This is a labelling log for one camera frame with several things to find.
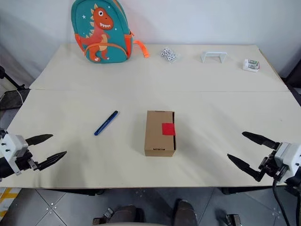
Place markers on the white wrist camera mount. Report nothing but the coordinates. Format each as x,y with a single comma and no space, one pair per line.
288,157
11,146

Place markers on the small white printed pack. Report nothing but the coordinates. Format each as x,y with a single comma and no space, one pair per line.
250,66

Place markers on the brown cardboard box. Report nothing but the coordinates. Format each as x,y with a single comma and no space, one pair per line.
154,134

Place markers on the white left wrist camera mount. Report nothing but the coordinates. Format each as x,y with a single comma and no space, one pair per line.
11,146

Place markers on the black tripod leg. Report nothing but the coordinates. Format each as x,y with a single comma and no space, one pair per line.
10,80

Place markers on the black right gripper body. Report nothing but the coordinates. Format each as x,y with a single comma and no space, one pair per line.
268,164

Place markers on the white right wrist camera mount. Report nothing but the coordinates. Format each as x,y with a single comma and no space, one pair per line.
288,157

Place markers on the red cube block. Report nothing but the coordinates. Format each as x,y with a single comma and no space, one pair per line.
168,129

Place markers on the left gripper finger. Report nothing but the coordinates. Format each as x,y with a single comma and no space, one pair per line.
38,139
50,160

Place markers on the wide dark rounded shape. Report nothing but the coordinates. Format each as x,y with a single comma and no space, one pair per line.
122,215

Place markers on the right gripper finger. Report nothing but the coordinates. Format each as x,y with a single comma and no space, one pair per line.
261,140
247,167

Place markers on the small metal bracket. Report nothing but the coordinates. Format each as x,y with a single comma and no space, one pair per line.
233,219

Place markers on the narrow dark rounded shape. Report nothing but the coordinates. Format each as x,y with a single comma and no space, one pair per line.
185,212

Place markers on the teal dinosaur backpack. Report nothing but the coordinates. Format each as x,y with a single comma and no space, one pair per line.
105,35

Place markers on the black mesh panel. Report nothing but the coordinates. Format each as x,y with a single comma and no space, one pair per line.
9,100

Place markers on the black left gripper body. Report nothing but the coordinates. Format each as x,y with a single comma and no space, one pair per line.
22,161

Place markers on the clear acrylic stand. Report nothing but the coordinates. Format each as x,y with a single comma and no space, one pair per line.
214,53

